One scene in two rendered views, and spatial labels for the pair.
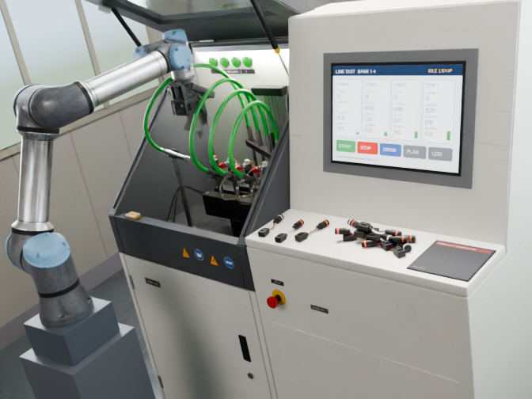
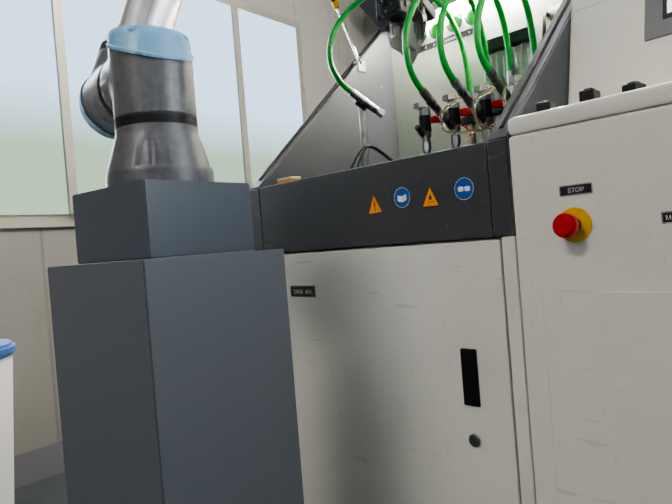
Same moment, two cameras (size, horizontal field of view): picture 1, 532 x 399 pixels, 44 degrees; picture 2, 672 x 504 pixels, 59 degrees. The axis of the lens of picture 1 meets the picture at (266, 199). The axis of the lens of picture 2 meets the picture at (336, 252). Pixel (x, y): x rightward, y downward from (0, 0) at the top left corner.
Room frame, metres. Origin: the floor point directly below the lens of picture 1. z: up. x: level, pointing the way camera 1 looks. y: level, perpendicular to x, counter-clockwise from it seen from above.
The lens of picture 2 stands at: (0.79, 0.36, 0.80)
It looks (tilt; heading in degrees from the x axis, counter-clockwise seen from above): 1 degrees down; 1
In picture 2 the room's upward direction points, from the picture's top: 5 degrees counter-clockwise
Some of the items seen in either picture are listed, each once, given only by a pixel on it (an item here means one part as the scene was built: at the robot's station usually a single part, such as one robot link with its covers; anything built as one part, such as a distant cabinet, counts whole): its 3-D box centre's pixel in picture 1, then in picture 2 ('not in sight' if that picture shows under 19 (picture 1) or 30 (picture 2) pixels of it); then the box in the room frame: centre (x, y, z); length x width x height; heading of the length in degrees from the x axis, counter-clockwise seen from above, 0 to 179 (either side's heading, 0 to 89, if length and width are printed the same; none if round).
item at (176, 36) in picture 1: (176, 47); not in sight; (2.15, 0.19, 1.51); 0.09 x 0.08 x 0.11; 127
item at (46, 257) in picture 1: (49, 260); (150, 75); (1.66, 0.62, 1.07); 0.13 x 0.12 x 0.14; 37
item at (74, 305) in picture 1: (62, 298); (159, 154); (1.66, 0.62, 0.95); 0.15 x 0.15 x 0.10
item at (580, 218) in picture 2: (275, 300); (569, 225); (1.67, 0.03, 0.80); 0.05 x 0.04 x 0.05; 45
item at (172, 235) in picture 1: (179, 247); (361, 207); (2.02, 0.32, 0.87); 0.62 x 0.04 x 0.16; 45
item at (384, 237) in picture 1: (374, 233); not in sight; (1.57, -0.27, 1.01); 0.23 x 0.11 x 0.06; 45
